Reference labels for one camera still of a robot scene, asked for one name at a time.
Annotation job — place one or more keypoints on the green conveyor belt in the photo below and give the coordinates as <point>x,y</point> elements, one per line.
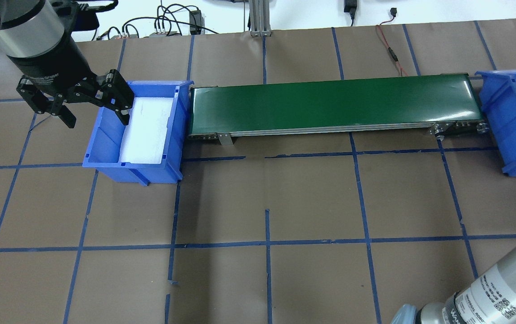
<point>445,105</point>

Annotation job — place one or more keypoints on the aluminium frame post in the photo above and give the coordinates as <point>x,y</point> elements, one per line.
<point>259,17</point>

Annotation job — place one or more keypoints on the blue bin with foam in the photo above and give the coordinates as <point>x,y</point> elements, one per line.
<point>103,150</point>

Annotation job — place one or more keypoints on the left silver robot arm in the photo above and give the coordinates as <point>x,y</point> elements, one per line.
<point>36,35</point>

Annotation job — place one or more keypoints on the blue bin at right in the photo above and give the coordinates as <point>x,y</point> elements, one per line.
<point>498,103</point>

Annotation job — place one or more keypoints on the black power adapter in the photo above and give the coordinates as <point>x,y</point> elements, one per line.
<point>196,22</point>

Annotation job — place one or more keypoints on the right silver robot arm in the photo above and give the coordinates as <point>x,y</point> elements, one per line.
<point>491,298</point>

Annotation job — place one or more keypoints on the white foam pad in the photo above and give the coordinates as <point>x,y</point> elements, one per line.
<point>144,138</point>

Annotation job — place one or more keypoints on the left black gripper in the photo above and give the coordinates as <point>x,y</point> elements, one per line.
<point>50,59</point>

